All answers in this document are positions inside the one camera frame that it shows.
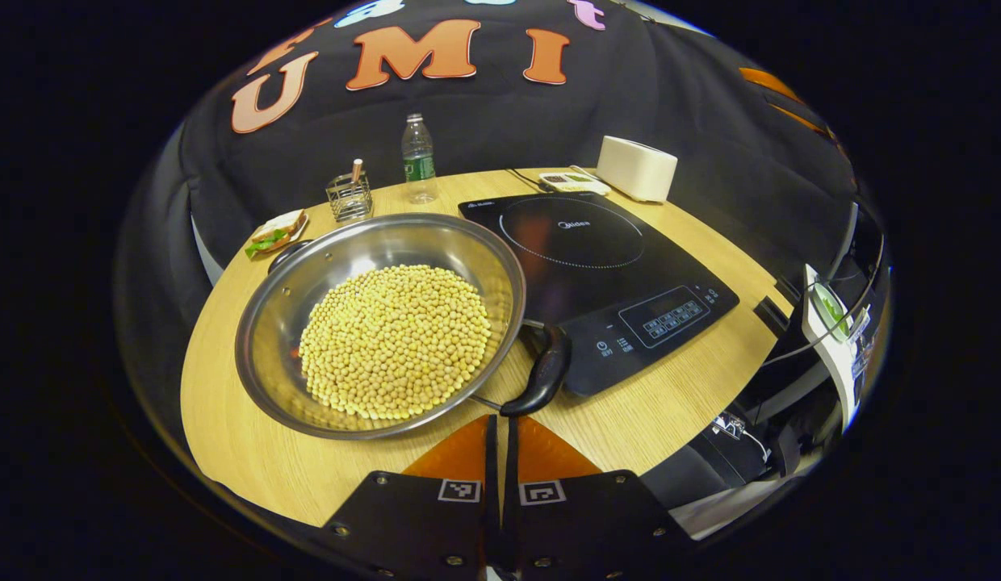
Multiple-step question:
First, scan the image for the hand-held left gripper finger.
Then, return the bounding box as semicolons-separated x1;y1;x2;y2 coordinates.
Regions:
505;416;695;581
321;416;501;581

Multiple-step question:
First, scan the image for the black induction cooktop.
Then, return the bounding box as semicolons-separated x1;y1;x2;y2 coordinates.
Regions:
458;191;741;398

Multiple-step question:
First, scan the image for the steel pot with black handles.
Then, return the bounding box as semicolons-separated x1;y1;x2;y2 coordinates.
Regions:
234;211;572;441

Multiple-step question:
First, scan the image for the pile of soybeans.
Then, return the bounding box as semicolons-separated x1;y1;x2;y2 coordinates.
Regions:
299;265;493;420

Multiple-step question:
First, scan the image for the white toaster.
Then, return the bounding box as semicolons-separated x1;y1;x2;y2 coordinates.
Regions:
596;136;679;203

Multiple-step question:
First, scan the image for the white divided dish of beans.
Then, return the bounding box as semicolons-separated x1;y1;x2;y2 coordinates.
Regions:
539;172;612;197

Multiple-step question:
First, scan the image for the white device with green spot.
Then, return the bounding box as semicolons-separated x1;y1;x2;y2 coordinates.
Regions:
802;264;874;430

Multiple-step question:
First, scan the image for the clear plastic water bottle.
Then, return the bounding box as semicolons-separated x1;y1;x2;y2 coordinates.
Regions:
401;113;438;204

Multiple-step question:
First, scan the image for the sandwich with lettuce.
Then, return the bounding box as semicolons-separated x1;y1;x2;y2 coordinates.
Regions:
244;208;309;259

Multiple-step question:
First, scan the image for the wire mesh holder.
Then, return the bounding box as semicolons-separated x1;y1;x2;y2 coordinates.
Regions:
325;169;375;223

